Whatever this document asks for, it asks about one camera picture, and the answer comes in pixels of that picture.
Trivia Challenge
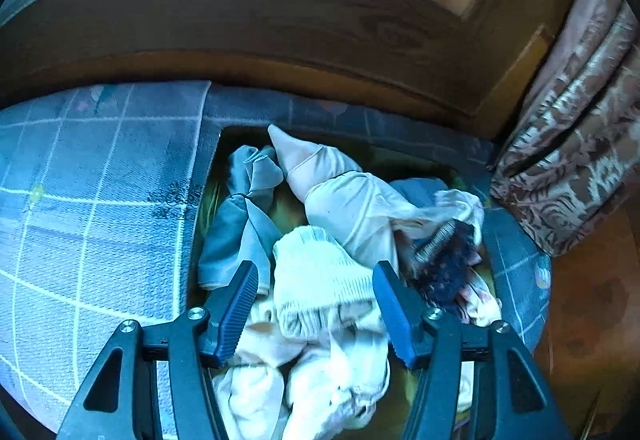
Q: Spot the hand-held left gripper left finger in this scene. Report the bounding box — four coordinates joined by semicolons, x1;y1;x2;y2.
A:
55;261;261;440

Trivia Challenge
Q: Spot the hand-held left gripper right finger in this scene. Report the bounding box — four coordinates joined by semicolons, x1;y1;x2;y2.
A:
371;261;571;440

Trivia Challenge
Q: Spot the navy patterned garment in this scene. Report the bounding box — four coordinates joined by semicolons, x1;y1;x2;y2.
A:
407;220;481;308

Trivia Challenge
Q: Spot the white knit garment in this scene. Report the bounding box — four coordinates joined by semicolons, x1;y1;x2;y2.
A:
272;226;381;336

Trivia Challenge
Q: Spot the grey plaid fabric storage box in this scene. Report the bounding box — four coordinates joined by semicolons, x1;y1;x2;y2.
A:
0;80;553;440

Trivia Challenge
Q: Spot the pale pink white garment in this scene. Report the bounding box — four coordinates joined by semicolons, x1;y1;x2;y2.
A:
212;300;291;440

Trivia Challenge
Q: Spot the white floral garment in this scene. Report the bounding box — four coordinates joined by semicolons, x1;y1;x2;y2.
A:
457;270;502;328

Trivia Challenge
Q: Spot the white long garment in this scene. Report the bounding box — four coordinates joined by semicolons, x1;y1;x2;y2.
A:
305;170;441;281

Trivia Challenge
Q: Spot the thin white garment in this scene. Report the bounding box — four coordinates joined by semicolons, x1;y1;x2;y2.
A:
432;190;485;246

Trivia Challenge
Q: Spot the brown floral curtain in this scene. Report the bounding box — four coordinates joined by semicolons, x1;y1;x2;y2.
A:
489;0;640;258

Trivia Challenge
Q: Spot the dark wooden panel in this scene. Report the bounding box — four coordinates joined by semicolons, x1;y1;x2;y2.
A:
0;0;591;141

